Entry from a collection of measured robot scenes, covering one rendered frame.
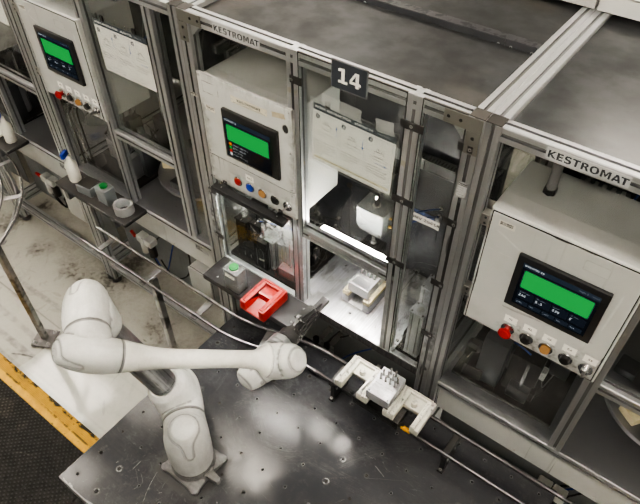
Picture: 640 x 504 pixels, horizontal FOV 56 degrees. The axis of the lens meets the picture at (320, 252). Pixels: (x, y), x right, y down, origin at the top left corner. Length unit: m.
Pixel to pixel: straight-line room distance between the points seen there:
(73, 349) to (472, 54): 1.41
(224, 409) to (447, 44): 1.60
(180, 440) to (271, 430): 0.43
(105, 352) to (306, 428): 0.96
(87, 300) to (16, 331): 2.11
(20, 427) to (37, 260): 1.24
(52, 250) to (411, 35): 3.07
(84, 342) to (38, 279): 2.44
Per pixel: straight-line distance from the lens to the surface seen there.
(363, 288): 2.44
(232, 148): 2.20
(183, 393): 2.30
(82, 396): 3.58
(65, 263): 4.27
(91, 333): 1.85
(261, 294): 2.52
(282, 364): 1.85
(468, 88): 1.73
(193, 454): 2.24
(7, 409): 3.67
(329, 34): 1.97
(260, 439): 2.46
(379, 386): 2.29
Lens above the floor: 2.86
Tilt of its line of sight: 45 degrees down
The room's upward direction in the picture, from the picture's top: straight up
